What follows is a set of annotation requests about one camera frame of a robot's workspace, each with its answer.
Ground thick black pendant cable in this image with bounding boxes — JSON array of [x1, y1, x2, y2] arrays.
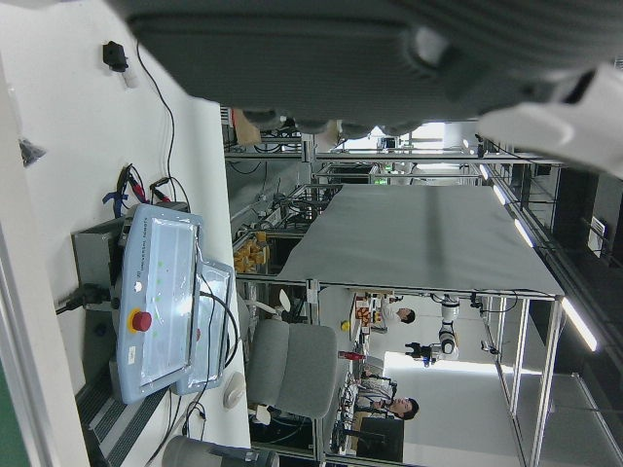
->
[[194, 286, 240, 376]]

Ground person in dark shirt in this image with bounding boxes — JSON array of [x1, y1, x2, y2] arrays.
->
[[357, 396, 421, 423]]

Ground black background monitor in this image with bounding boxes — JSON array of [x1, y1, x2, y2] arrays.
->
[[357, 416, 405, 461]]

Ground red black clip leads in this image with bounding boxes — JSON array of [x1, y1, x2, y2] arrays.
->
[[101, 162, 147, 215], [148, 177, 189, 205]]

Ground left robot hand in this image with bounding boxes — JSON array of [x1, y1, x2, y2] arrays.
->
[[104, 0, 623, 179]]

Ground grey canopy sheet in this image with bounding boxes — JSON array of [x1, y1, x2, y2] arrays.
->
[[275, 183, 566, 297]]

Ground grey-blue teach pendant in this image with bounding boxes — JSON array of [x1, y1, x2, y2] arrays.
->
[[174, 260, 238, 396], [116, 202, 204, 405]]

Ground grey office chair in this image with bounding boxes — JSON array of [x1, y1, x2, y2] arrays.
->
[[238, 286, 340, 424]]

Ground yellow background crates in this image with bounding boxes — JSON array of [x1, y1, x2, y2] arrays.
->
[[233, 231, 269, 273]]

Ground person in white shirt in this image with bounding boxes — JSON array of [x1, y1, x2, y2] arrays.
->
[[382, 299, 417, 326]]

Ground grey control box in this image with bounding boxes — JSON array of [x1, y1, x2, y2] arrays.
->
[[71, 218, 132, 341]]

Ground brown background cardboard box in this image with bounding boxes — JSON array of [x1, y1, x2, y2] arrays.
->
[[232, 109, 262, 145]]

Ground black finned box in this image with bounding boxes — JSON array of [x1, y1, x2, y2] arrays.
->
[[75, 378, 169, 467]]

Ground aluminium canopy frame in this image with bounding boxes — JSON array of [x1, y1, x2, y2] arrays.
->
[[236, 271, 566, 467]]

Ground white mouse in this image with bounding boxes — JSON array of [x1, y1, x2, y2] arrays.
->
[[222, 372, 246, 409]]

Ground black and white adapter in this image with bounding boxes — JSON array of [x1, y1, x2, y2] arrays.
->
[[100, 41, 138, 90]]

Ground black power plug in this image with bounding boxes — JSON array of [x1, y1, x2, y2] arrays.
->
[[54, 284, 116, 315]]

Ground thin black cable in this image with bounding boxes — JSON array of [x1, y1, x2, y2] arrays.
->
[[134, 41, 177, 194]]

